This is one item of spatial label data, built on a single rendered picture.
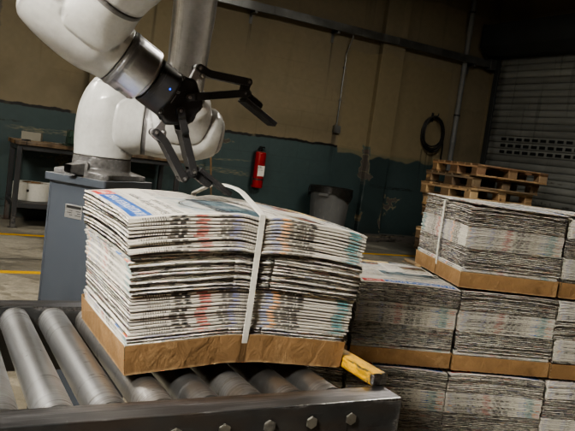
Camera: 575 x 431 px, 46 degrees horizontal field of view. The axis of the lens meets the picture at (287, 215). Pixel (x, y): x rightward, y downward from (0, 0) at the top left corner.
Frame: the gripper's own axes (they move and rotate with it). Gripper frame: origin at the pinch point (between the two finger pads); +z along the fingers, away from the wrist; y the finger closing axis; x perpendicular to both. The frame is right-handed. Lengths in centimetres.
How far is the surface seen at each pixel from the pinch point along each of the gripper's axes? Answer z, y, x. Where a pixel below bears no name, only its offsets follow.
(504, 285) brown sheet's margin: 96, -20, -26
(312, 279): 14.1, 12.4, 15.7
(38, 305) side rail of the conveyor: -8.5, 41.4, -22.1
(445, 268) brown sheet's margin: 88, -17, -41
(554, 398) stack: 127, -2, -18
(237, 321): 7.1, 23.9, 15.2
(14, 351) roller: -13.5, 45.5, -1.4
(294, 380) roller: 20.8, 27.0, 16.2
